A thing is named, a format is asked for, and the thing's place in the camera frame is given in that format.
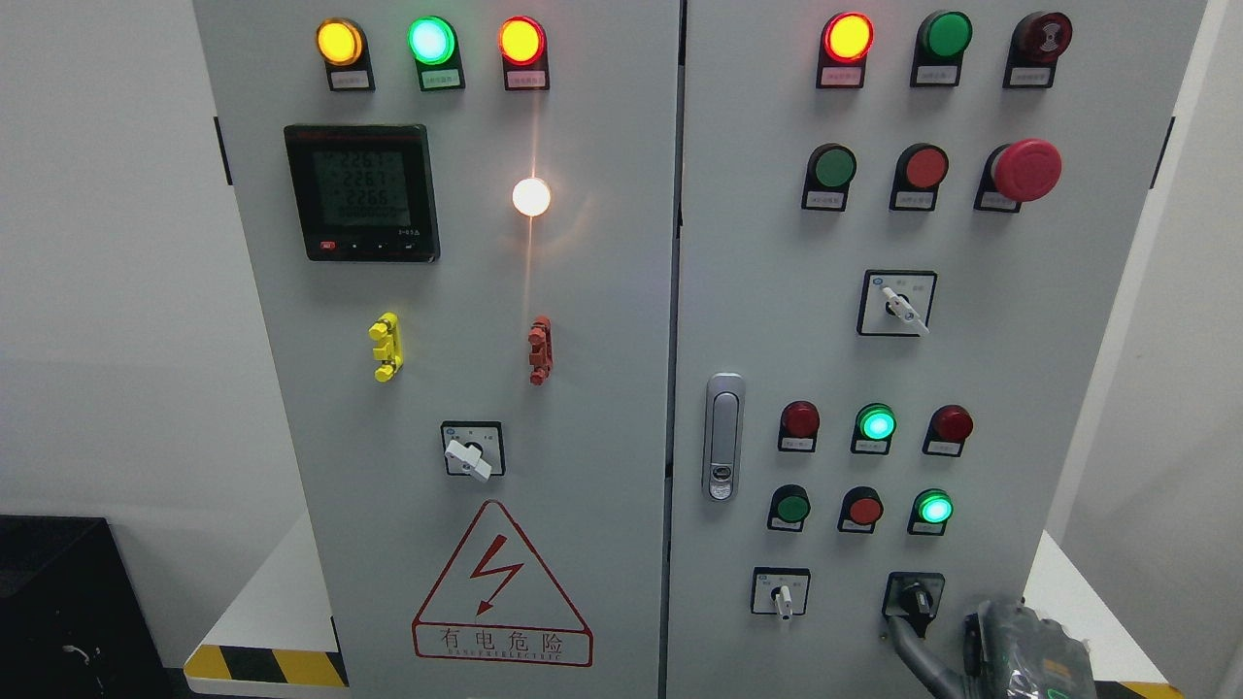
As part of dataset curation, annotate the red lit indicator top right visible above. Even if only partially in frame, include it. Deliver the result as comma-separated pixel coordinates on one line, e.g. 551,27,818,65
815,12,874,90

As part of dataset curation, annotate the dark red indicator left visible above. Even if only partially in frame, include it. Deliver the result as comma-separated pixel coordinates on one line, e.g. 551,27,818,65
777,400,820,454

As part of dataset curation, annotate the left grey cabinet door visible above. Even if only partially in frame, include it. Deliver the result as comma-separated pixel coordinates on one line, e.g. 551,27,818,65
191,1,681,698

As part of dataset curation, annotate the dark green indicator top right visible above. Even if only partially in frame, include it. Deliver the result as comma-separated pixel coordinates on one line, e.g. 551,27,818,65
910,12,973,88

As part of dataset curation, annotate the grey cabinet door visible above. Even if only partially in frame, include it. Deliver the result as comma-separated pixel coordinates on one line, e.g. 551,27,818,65
191,1,681,698
666,1,1207,698

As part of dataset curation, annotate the green lit indicator lower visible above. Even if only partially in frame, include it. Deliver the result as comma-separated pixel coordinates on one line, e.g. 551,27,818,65
907,488,955,537

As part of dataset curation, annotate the red push button upper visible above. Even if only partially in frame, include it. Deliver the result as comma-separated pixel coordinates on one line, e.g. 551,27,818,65
889,143,948,211

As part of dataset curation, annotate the white selector switch upper right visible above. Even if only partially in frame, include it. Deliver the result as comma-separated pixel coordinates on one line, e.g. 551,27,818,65
856,269,938,337

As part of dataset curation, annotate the red push button lower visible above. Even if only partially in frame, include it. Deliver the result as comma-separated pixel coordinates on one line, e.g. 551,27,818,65
837,486,884,534

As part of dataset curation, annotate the white selector switch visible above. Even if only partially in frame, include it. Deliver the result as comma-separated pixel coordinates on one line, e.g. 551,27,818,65
856,269,938,337
751,566,810,622

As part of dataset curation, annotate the black digital power meter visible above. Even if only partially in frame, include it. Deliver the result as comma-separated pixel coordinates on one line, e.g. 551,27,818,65
283,124,440,264

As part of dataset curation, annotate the white platform with hazard stripes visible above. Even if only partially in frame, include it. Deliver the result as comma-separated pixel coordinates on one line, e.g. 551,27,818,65
181,514,351,698

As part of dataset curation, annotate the black box lower left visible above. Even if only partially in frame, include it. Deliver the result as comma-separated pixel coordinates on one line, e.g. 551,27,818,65
1,515,172,698

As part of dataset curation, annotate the yellow terminal clip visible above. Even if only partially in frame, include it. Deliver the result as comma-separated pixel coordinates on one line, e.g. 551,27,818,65
368,313,404,383

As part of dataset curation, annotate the right grey cabinet door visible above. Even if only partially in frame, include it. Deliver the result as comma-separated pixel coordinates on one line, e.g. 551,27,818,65
666,1,1207,698

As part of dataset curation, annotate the red electric hazard warning sticker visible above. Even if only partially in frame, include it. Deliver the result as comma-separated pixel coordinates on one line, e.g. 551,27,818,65
411,500,594,667

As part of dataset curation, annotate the dark red indicator right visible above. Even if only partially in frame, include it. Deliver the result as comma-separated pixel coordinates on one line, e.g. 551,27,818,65
921,404,975,456

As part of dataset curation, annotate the green lit indicator middle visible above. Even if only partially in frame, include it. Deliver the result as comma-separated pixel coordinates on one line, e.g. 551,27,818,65
851,403,897,455

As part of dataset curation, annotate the green lit indicator top left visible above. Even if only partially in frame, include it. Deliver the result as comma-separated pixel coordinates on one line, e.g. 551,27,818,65
406,15,465,92

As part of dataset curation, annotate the dark red indicator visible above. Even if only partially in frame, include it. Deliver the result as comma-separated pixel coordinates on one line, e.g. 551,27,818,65
921,404,975,456
777,400,820,454

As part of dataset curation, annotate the red push button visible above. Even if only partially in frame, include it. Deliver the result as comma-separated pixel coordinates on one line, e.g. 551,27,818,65
889,143,948,211
837,486,884,534

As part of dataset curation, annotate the white selector switch left door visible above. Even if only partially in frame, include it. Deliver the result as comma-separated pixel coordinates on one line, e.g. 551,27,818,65
440,420,506,483

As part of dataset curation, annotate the green push button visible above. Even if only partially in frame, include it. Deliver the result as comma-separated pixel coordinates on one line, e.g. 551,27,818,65
764,483,810,532
802,143,856,211

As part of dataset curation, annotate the yellow indicator light top left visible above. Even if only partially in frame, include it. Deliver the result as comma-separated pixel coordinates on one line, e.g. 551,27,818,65
316,17,375,92

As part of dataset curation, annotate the silver door handle lock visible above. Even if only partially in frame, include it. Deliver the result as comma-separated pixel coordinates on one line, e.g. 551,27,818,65
702,373,746,502

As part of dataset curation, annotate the green lit indicator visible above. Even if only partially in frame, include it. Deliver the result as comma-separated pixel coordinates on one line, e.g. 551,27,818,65
907,488,955,537
406,15,465,92
851,403,897,455

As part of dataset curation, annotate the white lit indicator lamp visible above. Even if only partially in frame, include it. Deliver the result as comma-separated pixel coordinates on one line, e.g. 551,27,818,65
511,177,552,216

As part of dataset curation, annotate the red emergency stop mushroom button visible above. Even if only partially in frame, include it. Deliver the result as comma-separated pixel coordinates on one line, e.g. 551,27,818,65
975,138,1062,214

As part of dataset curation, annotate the black rotary knob switch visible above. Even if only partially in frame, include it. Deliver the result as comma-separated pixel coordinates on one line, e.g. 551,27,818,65
883,572,945,641

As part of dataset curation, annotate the red terminal clip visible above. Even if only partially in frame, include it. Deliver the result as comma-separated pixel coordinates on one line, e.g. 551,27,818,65
527,316,554,386

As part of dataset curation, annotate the orange red indicator top left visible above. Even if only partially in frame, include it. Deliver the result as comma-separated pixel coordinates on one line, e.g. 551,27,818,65
497,15,549,91

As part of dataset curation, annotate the green push button lower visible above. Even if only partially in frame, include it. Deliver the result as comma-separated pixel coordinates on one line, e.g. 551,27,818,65
764,483,810,532

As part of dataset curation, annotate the green push button upper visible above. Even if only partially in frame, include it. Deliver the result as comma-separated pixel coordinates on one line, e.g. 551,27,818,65
802,143,856,211

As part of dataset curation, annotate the dark red buzzer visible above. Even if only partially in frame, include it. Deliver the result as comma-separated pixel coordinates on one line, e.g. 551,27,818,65
1003,12,1073,90

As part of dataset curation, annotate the white selector switch lower right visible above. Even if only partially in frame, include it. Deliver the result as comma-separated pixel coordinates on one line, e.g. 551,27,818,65
751,566,810,622

